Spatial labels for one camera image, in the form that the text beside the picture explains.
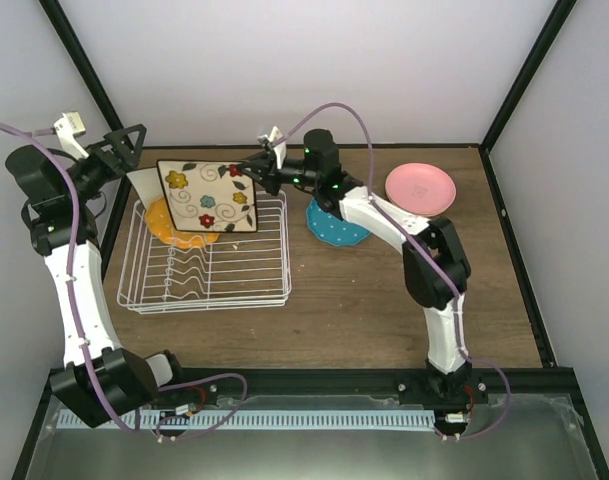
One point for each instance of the orange round plate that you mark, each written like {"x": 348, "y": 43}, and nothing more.
{"x": 423, "y": 207}

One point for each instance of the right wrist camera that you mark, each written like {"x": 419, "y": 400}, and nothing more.
{"x": 274, "y": 144}

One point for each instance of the pink round plate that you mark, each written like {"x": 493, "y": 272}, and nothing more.
{"x": 419, "y": 180}

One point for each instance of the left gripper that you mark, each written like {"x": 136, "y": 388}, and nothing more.
{"x": 116, "y": 141}

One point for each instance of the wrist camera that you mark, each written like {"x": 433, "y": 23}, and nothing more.
{"x": 68, "y": 129}
{"x": 274, "y": 144}

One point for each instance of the white wire dish rack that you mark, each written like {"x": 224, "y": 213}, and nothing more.
{"x": 237, "y": 271}

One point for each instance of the square floral plate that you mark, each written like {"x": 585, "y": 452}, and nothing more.
{"x": 208, "y": 196}

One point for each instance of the teal dotted plate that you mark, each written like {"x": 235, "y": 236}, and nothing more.
{"x": 331, "y": 230}

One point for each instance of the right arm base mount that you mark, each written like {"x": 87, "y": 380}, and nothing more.
{"x": 433, "y": 389}

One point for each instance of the black front frame rail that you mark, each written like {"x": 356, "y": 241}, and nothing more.
{"x": 377, "y": 383}

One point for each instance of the slotted cable duct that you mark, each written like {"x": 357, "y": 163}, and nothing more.
{"x": 404, "y": 420}

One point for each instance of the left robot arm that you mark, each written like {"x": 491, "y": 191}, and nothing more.
{"x": 101, "y": 380}

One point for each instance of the orange dotted scalloped plate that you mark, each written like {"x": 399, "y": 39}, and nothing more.
{"x": 160, "y": 225}

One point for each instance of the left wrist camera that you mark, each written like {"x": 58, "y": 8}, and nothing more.
{"x": 68, "y": 129}

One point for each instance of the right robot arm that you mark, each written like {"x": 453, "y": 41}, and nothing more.
{"x": 435, "y": 266}

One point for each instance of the cream square plate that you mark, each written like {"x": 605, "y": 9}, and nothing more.
{"x": 147, "y": 185}

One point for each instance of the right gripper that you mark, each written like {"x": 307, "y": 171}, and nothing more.
{"x": 264, "y": 163}

